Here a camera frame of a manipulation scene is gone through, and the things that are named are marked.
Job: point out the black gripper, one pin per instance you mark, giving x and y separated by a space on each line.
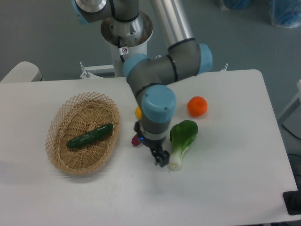
153 141

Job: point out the green cucumber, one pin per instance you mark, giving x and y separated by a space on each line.
90 137

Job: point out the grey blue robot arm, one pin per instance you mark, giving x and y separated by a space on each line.
147 78

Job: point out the woven wicker basket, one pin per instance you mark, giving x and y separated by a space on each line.
83 133

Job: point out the purple sweet potato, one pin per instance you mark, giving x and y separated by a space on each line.
136 140

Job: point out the green bok choy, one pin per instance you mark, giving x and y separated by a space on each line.
182 136

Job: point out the yellow mango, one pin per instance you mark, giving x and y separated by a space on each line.
138 112

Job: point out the orange tangerine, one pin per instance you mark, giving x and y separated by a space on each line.
197 106

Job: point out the black device at table edge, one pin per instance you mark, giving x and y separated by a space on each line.
292 201

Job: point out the white chair back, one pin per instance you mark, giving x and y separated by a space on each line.
23 72

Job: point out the blue plastic bag left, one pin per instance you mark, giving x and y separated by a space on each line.
234 4

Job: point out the blue plastic bag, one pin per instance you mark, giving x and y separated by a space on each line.
285 13
234 4

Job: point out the blue plastic bag right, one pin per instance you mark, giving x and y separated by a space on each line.
285 13

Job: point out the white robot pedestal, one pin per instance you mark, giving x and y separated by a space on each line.
125 40

